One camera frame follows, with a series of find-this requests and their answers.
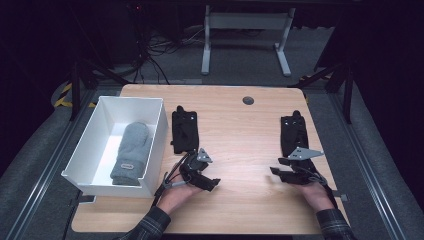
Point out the yellow black hazard tape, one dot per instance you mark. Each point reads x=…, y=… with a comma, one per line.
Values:
x=63, y=100

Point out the white box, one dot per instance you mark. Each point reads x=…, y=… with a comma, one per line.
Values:
x=96, y=146

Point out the person's left hand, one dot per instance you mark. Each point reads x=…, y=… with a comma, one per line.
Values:
x=178, y=197

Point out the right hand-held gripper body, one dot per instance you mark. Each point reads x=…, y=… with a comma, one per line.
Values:
x=301, y=176

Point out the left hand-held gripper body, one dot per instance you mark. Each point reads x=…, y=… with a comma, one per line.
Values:
x=191, y=168

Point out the grey mitten with label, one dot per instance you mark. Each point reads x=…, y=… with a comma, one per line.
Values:
x=131, y=150

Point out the person's right hand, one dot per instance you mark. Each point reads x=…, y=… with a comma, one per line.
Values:
x=315, y=196

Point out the white metal desk frame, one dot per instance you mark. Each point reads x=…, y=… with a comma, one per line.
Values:
x=206, y=50

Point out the grey table edge bracket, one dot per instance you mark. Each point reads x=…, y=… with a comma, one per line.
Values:
x=341, y=196

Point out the grey round table grommet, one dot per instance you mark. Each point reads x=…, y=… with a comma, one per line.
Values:
x=248, y=100

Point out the black metal stand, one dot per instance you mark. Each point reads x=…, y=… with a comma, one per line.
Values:
x=75, y=90
x=348, y=93

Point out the aluminium floor rail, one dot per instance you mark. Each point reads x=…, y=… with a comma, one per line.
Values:
x=366, y=166
x=50, y=166

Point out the black gripper dock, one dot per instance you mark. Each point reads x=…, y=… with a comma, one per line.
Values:
x=293, y=133
x=184, y=130

